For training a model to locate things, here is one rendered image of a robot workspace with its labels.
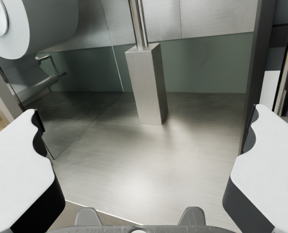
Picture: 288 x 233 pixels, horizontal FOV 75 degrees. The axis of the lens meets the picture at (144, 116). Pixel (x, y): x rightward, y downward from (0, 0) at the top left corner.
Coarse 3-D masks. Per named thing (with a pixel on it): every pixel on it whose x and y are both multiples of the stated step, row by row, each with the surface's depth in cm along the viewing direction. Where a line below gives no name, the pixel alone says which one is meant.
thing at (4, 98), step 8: (0, 80) 44; (0, 88) 45; (8, 88) 46; (0, 96) 45; (8, 96) 46; (0, 104) 46; (8, 104) 46; (16, 104) 48; (8, 112) 47; (16, 112) 48; (8, 120) 49
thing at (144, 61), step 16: (128, 0) 52; (144, 32) 56; (144, 48) 58; (160, 48) 62; (128, 64) 60; (144, 64) 58; (160, 64) 63; (144, 80) 61; (160, 80) 64; (144, 96) 64; (160, 96) 65; (144, 112) 68; (160, 112) 66
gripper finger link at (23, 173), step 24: (24, 120) 10; (0, 144) 8; (24, 144) 8; (0, 168) 7; (24, 168) 7; (48, 168) 7; (0, 192) 6; (24, 192) 6; (48, 192) 6; (0, 216) 5; (24, 216) 6; (48, 216) 6
